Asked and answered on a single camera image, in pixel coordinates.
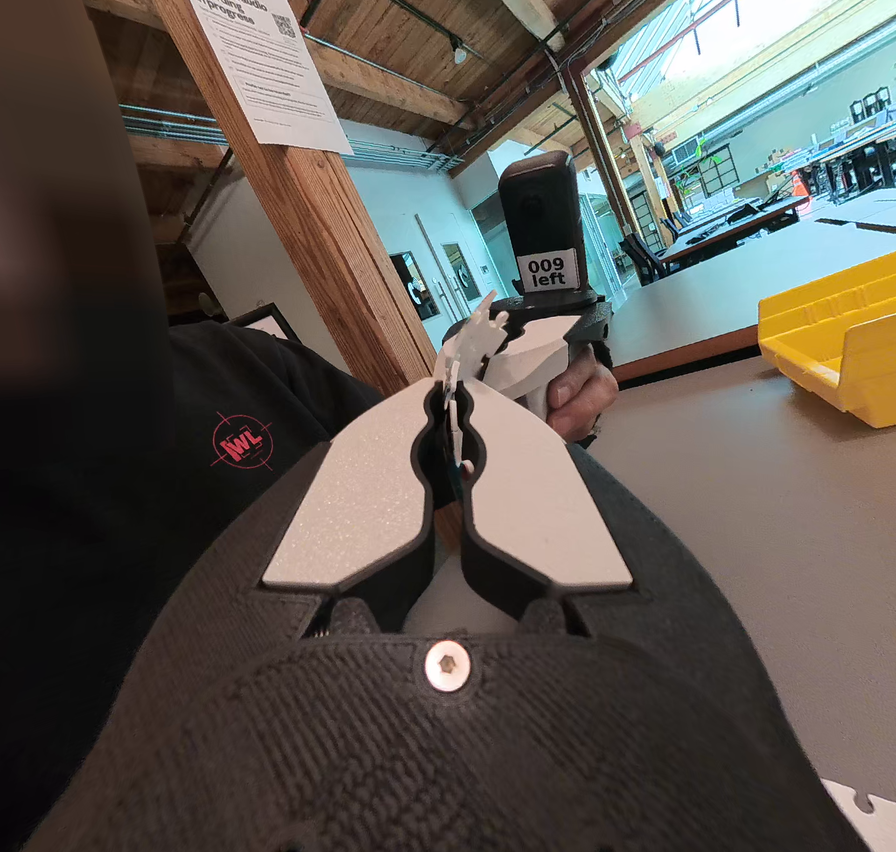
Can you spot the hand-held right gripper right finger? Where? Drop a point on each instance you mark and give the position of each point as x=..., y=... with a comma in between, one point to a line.
x=546, y=509

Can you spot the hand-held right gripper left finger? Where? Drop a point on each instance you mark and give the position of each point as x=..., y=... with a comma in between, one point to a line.
x=350, y=509

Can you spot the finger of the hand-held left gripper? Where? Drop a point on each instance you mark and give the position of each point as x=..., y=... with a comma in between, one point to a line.
x=535, y=365
x=445, y=368

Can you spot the curved assembled puzzle section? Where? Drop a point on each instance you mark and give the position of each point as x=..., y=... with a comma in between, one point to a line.
x=479, y=341

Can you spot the pile of white puzzle pieces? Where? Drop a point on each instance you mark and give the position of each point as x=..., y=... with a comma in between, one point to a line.
x=864, y=820

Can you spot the person's left hand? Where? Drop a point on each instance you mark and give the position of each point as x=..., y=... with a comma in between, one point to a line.
x=584, y=393

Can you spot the metal conduit pipes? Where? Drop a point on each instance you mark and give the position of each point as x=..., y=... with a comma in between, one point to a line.
x=392, y=152

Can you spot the grey table with wooden edge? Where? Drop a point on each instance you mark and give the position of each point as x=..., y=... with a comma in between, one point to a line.
x=700, y=306

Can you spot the person's black sweatshirt torso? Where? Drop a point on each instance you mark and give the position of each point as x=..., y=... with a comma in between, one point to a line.
x=175, y=516

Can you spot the black workbench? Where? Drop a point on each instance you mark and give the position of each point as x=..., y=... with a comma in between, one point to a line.
x=735, y=225

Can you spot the orange traffic cone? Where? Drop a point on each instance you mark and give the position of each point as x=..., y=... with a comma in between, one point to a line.
x=799, y=186

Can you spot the yellow plastic bin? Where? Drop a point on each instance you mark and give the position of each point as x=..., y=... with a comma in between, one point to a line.
x=833, y=348

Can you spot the white paper notice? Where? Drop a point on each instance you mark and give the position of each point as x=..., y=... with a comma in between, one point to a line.
x=266, y=61

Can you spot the black picture frame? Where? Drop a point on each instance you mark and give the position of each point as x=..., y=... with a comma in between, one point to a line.
x=269, y=320

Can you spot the wooden post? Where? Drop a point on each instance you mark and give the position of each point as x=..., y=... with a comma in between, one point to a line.
x=301, y=201

